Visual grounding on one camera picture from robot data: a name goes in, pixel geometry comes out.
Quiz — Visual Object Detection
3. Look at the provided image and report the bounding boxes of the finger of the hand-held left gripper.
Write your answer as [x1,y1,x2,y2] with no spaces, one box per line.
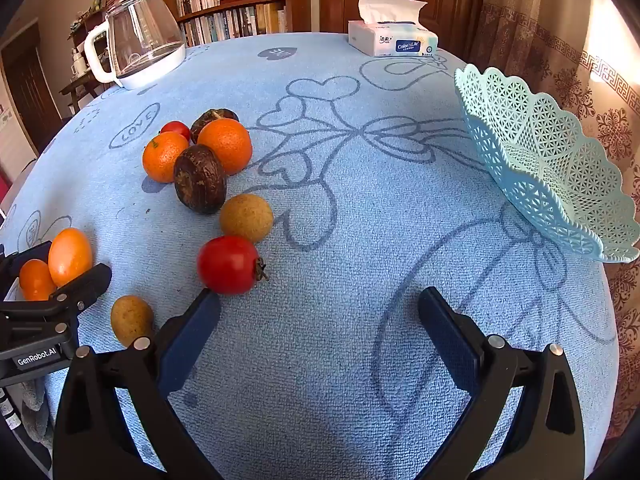
[0,241,54,303]
[0,262,113,334]

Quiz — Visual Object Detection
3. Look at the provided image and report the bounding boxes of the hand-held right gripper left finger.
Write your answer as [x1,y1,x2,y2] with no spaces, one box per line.
[52,287,223,480]

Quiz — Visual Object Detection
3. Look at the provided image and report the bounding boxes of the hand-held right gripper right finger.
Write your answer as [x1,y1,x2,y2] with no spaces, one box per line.
[417,286,586,480]

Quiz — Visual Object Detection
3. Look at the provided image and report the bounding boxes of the orange oval tomato small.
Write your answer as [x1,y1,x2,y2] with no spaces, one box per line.
[19,259,57,302]

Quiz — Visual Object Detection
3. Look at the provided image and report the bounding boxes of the large orange kumquat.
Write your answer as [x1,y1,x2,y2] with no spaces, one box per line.
[48,228,94,288]

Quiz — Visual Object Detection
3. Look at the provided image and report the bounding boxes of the tan longan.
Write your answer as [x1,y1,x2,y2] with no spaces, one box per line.
[219,193,274,244]
[110,295,155,348]

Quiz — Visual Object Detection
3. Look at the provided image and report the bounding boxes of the large red tomato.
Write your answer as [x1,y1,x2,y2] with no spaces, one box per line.
[197,235,269,295]

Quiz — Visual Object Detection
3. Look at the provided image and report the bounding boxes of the mandarin orange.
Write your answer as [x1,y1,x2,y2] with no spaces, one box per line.
[142,131,190,183]
[197,118,252,176]

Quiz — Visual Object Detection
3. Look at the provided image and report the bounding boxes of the dark brown round fruit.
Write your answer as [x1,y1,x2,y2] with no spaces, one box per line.
[190,108,240,143]
[173,144,227,215]

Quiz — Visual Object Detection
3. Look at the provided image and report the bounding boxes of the small red cherry tomato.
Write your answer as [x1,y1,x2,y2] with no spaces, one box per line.
[160,120,192,142]

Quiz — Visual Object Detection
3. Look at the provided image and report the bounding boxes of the light blue plastic basket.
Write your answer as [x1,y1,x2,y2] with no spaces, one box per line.
[454,64,640,264]

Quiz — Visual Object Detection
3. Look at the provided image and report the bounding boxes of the person's left hand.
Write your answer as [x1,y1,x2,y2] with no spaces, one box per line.
[21,377,55,451]

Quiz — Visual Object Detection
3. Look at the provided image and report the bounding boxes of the dark wooden door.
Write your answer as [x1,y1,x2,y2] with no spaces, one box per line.
[0,17,62,156]

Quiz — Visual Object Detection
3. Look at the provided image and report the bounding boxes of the blue printed tablecloth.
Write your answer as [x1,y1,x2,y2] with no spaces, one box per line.
[0,32,621,480]

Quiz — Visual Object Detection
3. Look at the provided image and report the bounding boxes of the wooden side table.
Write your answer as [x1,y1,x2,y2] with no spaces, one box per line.
[59,10,110,113]

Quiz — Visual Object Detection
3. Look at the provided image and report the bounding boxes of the white tissue pack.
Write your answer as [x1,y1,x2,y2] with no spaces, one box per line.
[348,0,438,58]

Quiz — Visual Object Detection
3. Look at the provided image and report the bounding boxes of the wooden bookshelf with books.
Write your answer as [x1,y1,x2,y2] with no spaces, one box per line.
[165,0,312,48]

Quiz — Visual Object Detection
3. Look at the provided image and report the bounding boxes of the patterned beige curtain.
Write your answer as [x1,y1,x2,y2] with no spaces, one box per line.
[470,0,640,426]

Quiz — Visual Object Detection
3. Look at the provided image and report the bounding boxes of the glass kettle with white handle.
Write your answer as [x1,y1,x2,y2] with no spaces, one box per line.
[84,0,187,91]

